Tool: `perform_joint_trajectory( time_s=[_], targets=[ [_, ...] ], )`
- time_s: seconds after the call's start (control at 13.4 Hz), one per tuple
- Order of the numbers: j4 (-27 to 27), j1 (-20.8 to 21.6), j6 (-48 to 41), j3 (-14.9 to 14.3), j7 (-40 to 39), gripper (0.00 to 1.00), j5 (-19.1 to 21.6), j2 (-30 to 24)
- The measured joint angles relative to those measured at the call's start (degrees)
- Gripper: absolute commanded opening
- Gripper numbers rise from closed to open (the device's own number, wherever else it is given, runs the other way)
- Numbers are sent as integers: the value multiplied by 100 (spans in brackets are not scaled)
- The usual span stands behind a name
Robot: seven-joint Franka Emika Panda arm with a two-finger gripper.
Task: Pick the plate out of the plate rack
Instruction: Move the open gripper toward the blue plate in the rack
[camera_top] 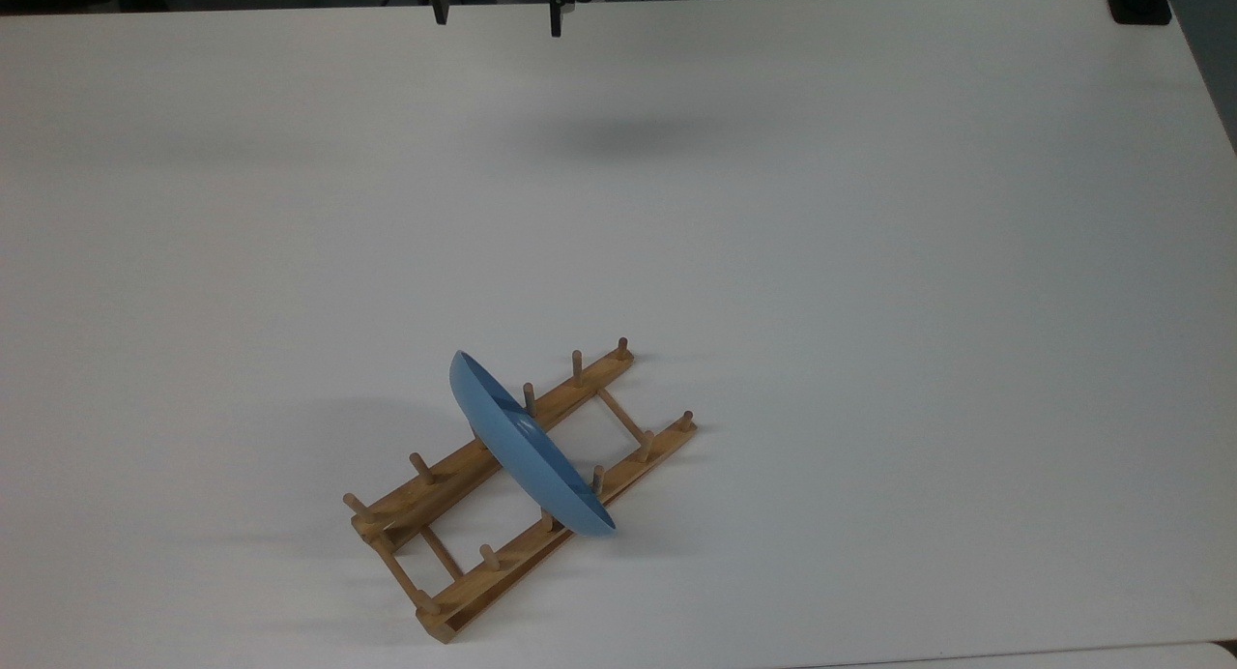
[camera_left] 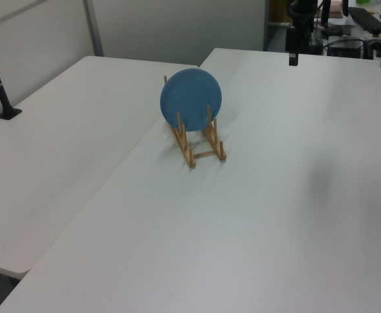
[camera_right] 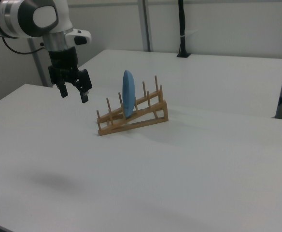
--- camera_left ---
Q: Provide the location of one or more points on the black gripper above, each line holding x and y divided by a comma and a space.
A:
293, 39

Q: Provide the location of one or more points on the blue round plate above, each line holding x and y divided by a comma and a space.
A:
190, 99

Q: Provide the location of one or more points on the wooden plate rack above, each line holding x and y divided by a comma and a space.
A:
190, 156

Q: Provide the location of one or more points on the black electronics box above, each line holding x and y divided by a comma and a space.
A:
344, 48

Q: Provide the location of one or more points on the thin black monitor pole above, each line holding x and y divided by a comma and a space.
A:
325, 13

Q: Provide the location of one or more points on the pink box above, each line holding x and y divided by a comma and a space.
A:
336, 8

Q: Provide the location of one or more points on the grey device box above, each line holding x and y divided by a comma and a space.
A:
374, 47

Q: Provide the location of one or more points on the black keyboard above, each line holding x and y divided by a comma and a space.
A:
370, 20

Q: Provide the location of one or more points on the green object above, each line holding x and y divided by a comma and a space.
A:
363, 1

